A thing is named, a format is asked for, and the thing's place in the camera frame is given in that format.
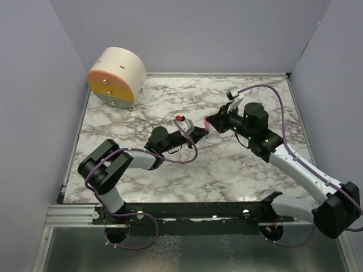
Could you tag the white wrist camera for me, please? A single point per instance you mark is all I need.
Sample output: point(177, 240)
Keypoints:
point(184, 124)
point(234, 97)

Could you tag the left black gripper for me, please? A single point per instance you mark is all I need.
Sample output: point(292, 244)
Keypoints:
point(197, 134)

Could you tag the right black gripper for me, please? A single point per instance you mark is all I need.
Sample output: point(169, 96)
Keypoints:
point(219, 119)

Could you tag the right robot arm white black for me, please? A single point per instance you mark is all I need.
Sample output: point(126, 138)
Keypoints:
point(335, 206)

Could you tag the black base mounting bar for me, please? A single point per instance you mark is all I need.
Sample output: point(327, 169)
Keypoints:
point(187, 219)

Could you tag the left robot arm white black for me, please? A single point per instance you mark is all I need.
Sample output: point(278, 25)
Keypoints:
point(104, 167)

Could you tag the pink strap keyring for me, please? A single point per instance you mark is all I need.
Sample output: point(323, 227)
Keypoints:
point(206, 123)

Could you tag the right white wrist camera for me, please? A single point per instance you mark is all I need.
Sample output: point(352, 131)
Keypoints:
point(234, 97)

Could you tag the cream cylinder tricolour face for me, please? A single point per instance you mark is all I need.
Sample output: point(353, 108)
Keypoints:
point(117, 77)

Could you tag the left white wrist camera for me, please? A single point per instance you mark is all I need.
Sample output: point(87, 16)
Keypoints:
point(184, 124)

